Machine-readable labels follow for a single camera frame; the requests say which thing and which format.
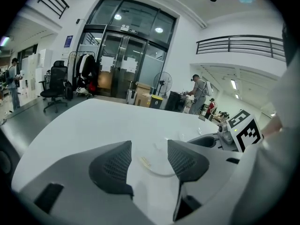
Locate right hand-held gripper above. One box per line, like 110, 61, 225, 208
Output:
187, 109, 263, 153

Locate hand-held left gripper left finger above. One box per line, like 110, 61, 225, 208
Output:
18, 140, 154, 225

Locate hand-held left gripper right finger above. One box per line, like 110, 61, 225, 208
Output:
167, 139, 246, 223

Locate clear glass bowl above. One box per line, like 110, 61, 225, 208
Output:
135, 138, 180, 179

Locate person's right forearm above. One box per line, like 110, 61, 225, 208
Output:
261, 115, 284, 139

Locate black cabinet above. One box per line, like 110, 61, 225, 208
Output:
165, 90, 188, 113

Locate black bin with yellow lid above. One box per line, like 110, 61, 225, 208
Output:
149, 94, 164, 109

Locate black standing fan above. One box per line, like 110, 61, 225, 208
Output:
153, 71, 173, 96

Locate large cardboard box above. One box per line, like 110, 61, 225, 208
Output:
135, 91, 151, 108

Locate small cardboard box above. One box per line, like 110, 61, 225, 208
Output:
135, 81, 152, 96

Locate silver suitcase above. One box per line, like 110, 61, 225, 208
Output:
126, 81, 138, 105

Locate long black balcony railing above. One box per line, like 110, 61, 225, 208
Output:
195, 34, 286, 62

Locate white paper notice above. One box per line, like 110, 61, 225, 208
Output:
100, 56, 113, 73
123, 57, 138, 74

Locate person's black clothing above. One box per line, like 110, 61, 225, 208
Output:
282, 21, 300, 67

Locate black office chair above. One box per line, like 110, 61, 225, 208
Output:
38, 60, 69, 113

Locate clothes rack with dark clothes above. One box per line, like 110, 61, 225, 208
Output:
67, 51, 98, 96

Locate glass entrance door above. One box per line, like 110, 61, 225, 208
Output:
77, 0, 178, 101

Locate white storage cabinets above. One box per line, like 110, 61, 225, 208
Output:
20, 48, 53, 101

